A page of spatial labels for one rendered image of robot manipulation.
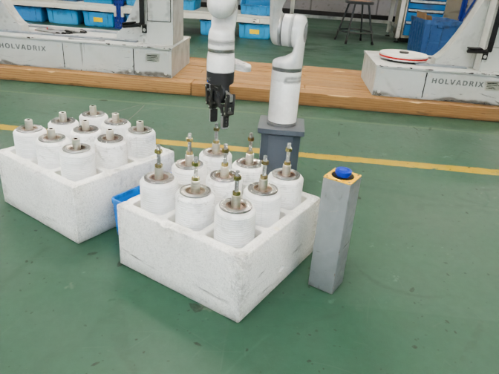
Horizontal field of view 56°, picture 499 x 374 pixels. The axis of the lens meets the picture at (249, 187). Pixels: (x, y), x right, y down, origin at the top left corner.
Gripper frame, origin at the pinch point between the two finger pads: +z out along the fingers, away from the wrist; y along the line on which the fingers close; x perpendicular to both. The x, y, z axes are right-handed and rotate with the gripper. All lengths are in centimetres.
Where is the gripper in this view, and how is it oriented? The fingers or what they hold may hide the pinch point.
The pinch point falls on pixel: (218, 120)
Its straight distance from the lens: 134.0
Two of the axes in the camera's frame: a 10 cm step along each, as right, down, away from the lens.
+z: -0.6, 9.0, 4.4
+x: 8.6, -1.8, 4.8
